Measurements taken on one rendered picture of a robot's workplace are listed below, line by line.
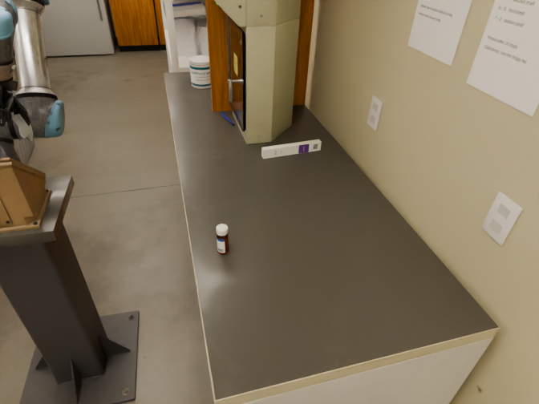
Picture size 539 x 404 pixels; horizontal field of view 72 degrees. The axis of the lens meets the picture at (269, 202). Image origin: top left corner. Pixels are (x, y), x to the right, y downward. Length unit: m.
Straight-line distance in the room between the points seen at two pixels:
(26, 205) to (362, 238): 1.01
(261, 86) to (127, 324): 1.38
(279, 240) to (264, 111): 0.64
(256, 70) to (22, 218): 0.94
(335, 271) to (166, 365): 1.17
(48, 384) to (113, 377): 0.28
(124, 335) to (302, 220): 1.24
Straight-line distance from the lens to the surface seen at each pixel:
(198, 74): 2.22
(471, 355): 1.17
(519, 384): 1.19
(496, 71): 1.05
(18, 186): 1.27
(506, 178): 1.04
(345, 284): 1.05
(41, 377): 2.15
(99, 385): 2.03
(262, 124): 1.61
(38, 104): 1.39
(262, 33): 1.49
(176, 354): 2.03
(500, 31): 1.05
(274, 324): 0.95
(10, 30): 1.07
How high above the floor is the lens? 1.71
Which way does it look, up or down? 37 degrees down
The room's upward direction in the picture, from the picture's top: 2 degrees clockwise
